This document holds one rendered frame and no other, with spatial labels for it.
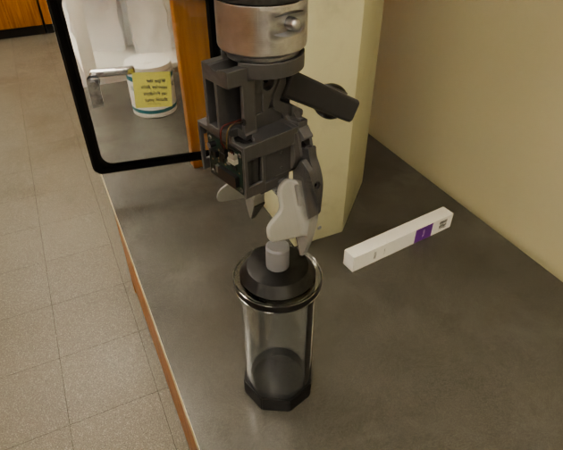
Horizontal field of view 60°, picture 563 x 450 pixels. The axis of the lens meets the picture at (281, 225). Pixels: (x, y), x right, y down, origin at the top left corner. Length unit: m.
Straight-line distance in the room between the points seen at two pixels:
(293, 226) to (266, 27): 0.19
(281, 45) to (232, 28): 0.04
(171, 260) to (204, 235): 0.09
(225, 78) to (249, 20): 0.05
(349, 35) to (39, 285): 1.96
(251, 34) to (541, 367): 0.68
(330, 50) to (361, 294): 0.42
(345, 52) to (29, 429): 1.63
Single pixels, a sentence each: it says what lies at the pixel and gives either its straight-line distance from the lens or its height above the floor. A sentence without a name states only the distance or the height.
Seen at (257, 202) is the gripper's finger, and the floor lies 1.25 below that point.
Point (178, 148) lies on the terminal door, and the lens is 1.15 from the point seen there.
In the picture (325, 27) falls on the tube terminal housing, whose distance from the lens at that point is 0.80.
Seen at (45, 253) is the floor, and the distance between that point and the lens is 2.64.
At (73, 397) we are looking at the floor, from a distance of 2.01.
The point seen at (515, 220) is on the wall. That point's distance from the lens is 1.11.
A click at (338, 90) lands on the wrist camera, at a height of 1.38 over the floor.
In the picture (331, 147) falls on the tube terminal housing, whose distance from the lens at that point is 0.89.
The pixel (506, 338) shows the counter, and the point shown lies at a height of 0.94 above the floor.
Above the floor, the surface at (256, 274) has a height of 1.18.
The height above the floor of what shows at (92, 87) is 1.20.
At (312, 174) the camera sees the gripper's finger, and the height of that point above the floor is 1.33.
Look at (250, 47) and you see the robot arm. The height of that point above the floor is 1.45.
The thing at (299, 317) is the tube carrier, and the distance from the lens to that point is 0.60.
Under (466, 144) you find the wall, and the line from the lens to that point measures 1.16.
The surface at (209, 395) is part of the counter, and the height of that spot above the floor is 0.94.
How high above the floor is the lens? 1.58
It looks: 38 degrees down
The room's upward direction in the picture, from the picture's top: straight up
